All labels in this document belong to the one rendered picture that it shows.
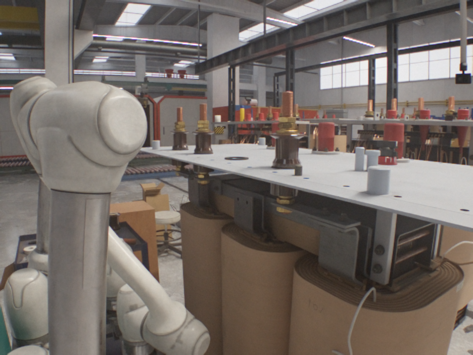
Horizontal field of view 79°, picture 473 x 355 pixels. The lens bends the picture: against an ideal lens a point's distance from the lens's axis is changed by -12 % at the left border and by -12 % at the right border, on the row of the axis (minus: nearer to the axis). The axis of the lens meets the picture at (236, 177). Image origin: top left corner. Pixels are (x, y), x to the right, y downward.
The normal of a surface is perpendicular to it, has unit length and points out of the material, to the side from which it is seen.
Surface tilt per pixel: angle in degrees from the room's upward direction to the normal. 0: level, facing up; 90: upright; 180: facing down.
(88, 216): 87
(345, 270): 90
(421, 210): 11
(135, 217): 90
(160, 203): 81
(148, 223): 90
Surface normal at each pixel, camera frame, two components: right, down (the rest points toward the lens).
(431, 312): 0.51, 0.13
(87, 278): 0.69, 0.07
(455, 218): -0.16, -0.96
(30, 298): 0.65, -0.15
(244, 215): -0.86, 0.08
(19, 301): 0.24, -0.11
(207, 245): -0.38, 0.15
